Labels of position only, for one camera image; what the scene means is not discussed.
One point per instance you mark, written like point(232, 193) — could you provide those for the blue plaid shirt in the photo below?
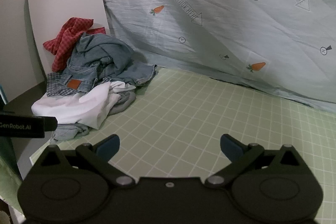
point(53, 85)

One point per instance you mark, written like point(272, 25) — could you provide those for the white t-shirt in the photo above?
point(78, 108)

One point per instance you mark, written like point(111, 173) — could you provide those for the green grid mat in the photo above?
point(183, 108)

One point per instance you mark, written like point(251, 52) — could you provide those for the blue denim jeans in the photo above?
point(110, 53)

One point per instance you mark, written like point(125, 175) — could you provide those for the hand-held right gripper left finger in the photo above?
point(109, 147)

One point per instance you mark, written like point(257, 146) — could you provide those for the light denim garment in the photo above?
point(68, 132)

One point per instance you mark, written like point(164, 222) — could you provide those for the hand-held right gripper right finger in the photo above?
point(231, 148)

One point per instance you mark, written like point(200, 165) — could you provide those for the red checked cloth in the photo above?
point(69, 29)

